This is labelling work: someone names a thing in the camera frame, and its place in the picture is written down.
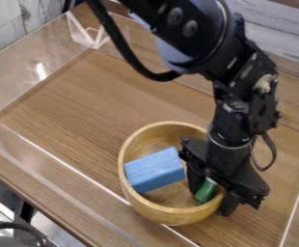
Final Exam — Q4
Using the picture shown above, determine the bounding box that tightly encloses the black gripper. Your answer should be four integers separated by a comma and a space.
178, 134, 269, 216

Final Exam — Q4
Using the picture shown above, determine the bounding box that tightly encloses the green Expo marker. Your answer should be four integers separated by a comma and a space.
194, 178, 217, 205

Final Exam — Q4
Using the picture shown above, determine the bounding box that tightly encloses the brown wooden bowl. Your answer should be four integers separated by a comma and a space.
117, 122, 224, 226

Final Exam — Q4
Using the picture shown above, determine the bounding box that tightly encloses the blue foam block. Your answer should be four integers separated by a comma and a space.
124, 147, 185, 193

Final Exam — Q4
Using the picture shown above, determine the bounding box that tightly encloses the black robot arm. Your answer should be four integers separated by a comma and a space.
120, 0, 280, 216

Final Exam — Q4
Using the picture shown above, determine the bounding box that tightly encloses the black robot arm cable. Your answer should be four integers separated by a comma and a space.
85, 0, 184, 83

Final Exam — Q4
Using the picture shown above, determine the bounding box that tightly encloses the clear acrylic tray wall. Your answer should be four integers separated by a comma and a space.
0, 19, 299, 247

